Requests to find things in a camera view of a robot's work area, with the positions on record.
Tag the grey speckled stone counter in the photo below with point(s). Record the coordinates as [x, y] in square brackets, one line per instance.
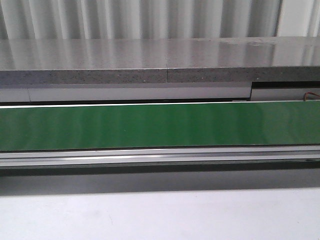
[159, 70]

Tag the green conveyor belt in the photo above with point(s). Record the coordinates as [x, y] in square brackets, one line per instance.
[116, 126]

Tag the white pleated curtain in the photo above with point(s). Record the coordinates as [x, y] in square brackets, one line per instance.
[158, 19]

